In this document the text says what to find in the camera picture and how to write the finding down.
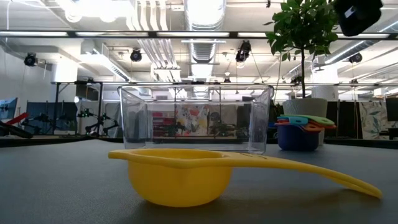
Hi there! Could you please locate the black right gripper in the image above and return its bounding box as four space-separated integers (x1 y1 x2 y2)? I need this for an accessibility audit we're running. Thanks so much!
334 0 384 38

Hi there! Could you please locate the orange measuring cup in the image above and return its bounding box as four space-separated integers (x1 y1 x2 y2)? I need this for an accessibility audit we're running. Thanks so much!
275 119 337 133

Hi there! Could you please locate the teal measuring cup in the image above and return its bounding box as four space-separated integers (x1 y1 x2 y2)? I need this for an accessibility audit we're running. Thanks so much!
277 116 309 126

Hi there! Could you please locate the yellow measuring cup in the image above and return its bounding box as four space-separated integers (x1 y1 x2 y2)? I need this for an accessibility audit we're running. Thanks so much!
108 148 383 208

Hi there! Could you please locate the clear plastic basket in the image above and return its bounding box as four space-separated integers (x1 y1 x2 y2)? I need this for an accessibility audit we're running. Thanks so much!
117 83 275 156

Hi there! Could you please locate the black ceiling spotlight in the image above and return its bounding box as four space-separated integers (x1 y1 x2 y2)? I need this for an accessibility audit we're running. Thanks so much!
129 49 143 63
348 52 363 64
235 40 252 63
24 52 39 67

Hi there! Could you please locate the green leafy plant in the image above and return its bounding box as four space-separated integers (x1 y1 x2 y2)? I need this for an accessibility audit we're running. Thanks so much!
263 0 343 100

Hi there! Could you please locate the black monitor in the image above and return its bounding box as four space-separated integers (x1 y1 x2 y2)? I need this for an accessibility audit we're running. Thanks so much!
385 97 398 123

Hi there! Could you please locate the floral printed panel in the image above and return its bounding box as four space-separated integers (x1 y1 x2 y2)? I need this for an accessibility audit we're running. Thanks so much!
175 104 237 131
359 101 388 140

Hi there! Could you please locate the white ribbed plant pot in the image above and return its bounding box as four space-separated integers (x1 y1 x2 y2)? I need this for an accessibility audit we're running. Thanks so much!
282 98 329 146

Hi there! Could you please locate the red storage shelf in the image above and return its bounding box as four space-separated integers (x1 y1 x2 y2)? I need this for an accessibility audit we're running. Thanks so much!
151 111 175 138

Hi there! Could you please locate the blue partition panel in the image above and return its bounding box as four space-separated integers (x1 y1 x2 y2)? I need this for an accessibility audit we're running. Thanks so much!
24 101 78 135

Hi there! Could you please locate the grey table mat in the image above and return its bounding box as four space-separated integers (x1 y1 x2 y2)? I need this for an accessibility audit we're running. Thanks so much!
0 139 398 224

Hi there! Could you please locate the red flat background object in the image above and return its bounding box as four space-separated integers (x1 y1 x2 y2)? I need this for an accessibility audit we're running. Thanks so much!
5 112 29 126

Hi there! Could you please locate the blue lit monitor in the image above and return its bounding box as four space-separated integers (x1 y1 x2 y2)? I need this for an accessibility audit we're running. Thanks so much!
0 97 19 121

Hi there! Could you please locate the silver ventilation duct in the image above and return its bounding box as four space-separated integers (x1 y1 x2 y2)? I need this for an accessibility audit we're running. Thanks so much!
183 0 228 78

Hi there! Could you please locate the black overhead frame bar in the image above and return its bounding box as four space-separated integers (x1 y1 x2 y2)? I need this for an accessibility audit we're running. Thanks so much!
0 30 398 40

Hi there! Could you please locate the black stand frame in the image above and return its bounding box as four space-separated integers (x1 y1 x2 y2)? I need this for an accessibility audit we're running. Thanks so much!
50 80 104 137

